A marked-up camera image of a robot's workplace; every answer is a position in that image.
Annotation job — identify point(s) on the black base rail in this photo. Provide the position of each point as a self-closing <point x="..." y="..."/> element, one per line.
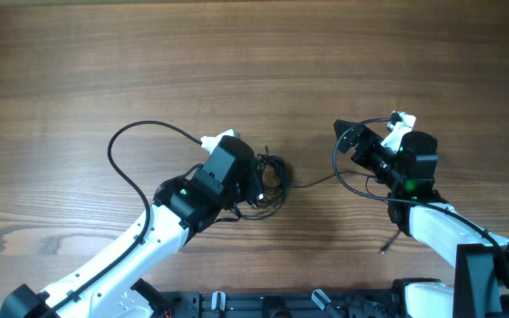
<point x="352" y="303"/>

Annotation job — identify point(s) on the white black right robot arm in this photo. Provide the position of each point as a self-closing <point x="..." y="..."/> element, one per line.
<point x="405" y="162"/>

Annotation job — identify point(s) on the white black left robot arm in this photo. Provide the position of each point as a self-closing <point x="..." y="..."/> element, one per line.
<point x="181" y="208"/>

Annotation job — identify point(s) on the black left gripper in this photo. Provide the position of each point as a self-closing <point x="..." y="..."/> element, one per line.
<point x="254" y="188"/>

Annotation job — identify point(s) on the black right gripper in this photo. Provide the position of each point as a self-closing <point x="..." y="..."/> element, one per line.
<point x="369" y="140"/>

